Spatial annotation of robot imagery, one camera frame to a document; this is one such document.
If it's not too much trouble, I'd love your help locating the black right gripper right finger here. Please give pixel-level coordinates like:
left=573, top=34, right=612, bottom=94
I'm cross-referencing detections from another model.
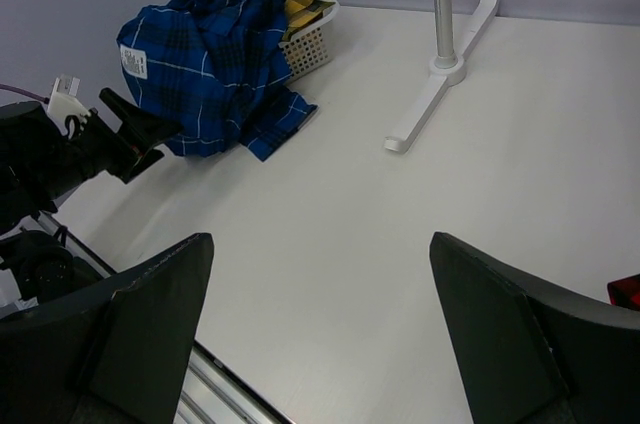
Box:
left=429, top=232, right=639, bottom=423

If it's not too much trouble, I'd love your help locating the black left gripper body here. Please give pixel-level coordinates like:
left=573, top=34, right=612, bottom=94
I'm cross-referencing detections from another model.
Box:
left=64, top=113, right=138, bottom=179

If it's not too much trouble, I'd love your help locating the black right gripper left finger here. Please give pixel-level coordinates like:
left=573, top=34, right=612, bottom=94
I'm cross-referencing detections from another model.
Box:
left=1, top=233, right=214, bottom=423

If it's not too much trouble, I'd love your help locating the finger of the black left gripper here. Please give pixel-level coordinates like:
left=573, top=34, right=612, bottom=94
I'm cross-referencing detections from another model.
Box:
left=99, top=88, right=183, bottom=149
left=119, top=149, right=164, bottom=184

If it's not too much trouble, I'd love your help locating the blue plaid shirt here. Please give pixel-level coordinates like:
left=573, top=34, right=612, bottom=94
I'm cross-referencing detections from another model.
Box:
left=116, top=0, right=317, bottom=161

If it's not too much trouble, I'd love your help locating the white plastic basket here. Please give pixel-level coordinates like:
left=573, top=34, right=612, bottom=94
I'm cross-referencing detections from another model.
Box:
left=280, top=0, right=340, bottom=84

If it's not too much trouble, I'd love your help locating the yellow plaid shirt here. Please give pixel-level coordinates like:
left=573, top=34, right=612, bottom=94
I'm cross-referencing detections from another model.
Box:
left=282, top=0, right=335, bottom=42

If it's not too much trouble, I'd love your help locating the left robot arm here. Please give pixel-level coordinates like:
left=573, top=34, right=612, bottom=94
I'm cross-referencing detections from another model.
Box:
left=1, top=88, right=182, bottom=316

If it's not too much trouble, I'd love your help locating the red plaid shirt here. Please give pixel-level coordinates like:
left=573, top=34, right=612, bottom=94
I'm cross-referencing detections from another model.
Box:
left=607, top=274, right=640, bottom=311

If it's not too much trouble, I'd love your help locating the white clothes rack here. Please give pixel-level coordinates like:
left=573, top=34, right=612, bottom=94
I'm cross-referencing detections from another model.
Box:
left=384, top=0, right=499, bottom=154

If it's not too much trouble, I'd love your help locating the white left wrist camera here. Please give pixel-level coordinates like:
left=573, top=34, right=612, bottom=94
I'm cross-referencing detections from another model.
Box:
left=46, top=74, right=90, bottom=126

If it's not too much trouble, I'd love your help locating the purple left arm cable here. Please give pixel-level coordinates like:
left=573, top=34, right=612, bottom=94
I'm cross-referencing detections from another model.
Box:
left=0, top=83, right=51, bottom=105

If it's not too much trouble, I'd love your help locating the aluminium mounting rail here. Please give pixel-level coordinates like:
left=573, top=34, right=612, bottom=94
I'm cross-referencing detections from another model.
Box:
left=30, top=213, right=290, bottom=423

